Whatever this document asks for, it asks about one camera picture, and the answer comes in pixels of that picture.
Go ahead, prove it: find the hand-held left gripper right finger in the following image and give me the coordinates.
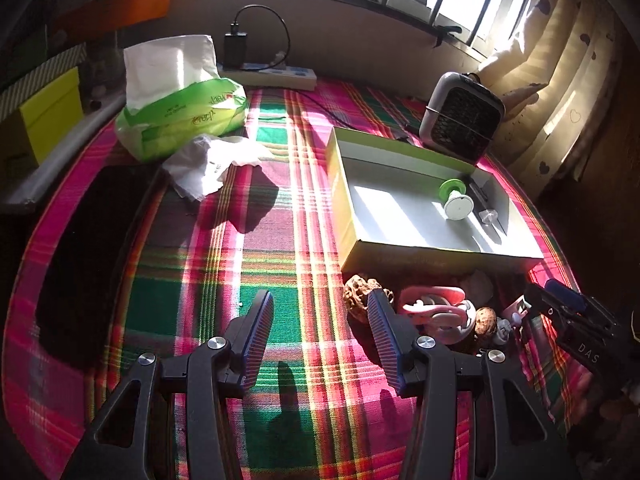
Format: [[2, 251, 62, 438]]
[[366, 290, 583, 480]]

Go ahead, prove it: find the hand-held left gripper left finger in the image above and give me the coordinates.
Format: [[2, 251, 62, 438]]
[[60, 289, 275, 480]]

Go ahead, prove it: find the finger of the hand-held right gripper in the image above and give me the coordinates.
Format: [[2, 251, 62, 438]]
[[524, 283, 566, 321], [544, 279, 616, 326]]

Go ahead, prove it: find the knobby light walnut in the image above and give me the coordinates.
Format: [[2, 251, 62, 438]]
[[342, 274, 381, 321]]

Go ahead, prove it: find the pink white clip toy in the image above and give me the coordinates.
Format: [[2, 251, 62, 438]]
[[397, 285, 468, 331]]

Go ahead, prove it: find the brown walnut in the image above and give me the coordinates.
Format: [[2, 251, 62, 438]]
[[472, 307, 499, 338]]

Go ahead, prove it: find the green and white cardboard box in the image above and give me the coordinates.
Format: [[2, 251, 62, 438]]
[[326, 126, 546, 273]]

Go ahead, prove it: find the small grey figurine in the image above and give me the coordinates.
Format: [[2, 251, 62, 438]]
[[495, 312, 526, 346]]

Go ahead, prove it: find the plaid tablecloth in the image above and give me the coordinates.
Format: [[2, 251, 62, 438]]
[[0, 77, 593, 480]]

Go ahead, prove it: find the green and white spool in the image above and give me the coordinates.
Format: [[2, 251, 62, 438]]
[[438, 178, 473, 221]]

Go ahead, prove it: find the black rectangular block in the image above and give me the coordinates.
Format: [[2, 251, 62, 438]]
[[467, 175, 493, 203]]

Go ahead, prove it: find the crumpled white tissue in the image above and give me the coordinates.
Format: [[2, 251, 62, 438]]
[[161, 134, 273, 201]]

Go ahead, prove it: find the grey desktop fan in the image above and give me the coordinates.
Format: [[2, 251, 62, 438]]
[[419, 71, 507, 163]]

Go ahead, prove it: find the cream heart-print curtain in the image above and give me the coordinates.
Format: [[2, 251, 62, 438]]
[[475, 0, 631, 201]]

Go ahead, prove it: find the green tissue pack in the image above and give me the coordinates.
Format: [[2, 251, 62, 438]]
[[116, 34, 250, 163]]

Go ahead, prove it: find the white power strip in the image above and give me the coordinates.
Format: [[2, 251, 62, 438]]
[[217, 62, 318, 92]]

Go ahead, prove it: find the black charger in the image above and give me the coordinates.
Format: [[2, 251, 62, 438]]
[[222, 22, 249, 68]]

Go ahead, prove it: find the yellow-green box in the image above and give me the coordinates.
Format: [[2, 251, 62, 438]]
[[19, 66, 85, 156]]

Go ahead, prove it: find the green striped box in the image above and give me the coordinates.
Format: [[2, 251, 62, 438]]
[[0, 42, 88, 121]]

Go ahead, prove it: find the orange tray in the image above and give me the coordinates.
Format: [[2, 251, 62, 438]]
[[55, 0, 173, 41]]

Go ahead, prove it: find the black power cable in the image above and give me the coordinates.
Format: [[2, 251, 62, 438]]
[[299, 89, 416, 143]]

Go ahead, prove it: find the black window handle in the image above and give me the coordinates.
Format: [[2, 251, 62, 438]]
[[427, 22, 463, 48]]

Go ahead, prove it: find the black charger cable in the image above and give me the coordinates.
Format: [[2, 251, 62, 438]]
[[234, 5, 292, 68]]

